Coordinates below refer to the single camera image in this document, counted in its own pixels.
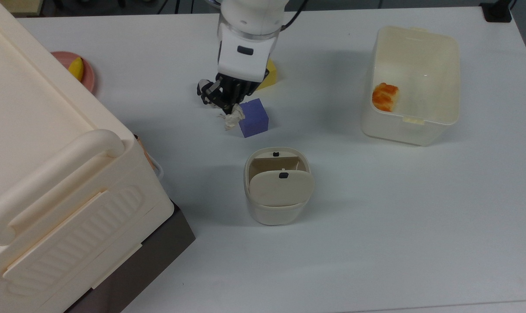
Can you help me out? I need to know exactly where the yellow foam cube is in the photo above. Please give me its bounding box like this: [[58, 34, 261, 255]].
[[256, 59, 278, 91]]

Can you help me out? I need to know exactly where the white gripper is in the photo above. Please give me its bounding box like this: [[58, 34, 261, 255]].
[[203, 23, 278, 115]]

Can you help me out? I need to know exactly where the large cream plastic storage box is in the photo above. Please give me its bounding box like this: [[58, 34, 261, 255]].
[[0, 0, 175, 313]]

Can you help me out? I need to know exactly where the pink plate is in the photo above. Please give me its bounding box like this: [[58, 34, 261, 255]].
[[51, 51, 96, 93]]

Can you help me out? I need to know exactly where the yellow toy fruit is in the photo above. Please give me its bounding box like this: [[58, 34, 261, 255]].
[[68, 57, 85, 82]]

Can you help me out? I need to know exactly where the cream plastic tub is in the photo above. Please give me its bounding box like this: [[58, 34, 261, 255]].
[[361, 26, 460, 147]]

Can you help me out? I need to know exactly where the black table clamp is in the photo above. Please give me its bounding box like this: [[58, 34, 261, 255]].
[[480, 0, 513, 23]]

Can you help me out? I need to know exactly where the pale yellow box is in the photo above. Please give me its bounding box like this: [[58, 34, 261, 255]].
[[0, 0, 44, 17]]

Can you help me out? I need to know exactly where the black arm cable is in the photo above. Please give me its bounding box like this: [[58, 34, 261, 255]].
[[284, 0, 308, 29]]

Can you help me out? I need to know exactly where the small panda figurine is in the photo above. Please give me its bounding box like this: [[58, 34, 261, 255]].
[[196, 79, 222, 108]]

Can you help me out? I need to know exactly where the orange toy bread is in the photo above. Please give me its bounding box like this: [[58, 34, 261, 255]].
[[372, 83, 400, 113]]

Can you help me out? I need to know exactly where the cream swing-lid trash bin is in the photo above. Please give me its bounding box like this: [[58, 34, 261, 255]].
[[244, 147, 315, 226]]

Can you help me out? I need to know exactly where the white paper ball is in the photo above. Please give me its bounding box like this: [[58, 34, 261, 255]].
[[219, 103, 245, 132]]

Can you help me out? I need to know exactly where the copper brown strap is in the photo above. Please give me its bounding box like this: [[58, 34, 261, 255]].
[[134, 134, 155, 171]]

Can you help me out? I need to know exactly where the purple foam cube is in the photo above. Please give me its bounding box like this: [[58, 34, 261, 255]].
[[238, 98, 269, 138]]

